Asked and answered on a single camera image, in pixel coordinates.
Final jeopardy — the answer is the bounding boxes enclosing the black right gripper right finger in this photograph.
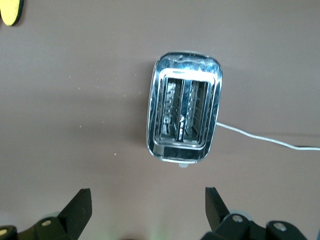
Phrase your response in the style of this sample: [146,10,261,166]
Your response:
[201,186,309,240]

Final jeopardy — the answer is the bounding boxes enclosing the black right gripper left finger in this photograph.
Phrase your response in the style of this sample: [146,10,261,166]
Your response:
[0,188,93,240]

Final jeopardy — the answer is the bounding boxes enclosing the chrome and beige toaster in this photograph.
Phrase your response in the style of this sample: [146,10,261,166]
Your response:
[145,51,224,170]

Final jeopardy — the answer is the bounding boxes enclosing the brown table cover cloth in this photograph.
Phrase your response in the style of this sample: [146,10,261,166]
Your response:
[0,0,320,240]

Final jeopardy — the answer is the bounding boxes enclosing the yellow oven mitt with thumb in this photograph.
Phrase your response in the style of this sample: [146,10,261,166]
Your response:
[0,0,25,27]

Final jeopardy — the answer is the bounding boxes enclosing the white toaster power cable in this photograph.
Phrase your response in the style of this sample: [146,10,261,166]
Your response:
[215,121,320,152]

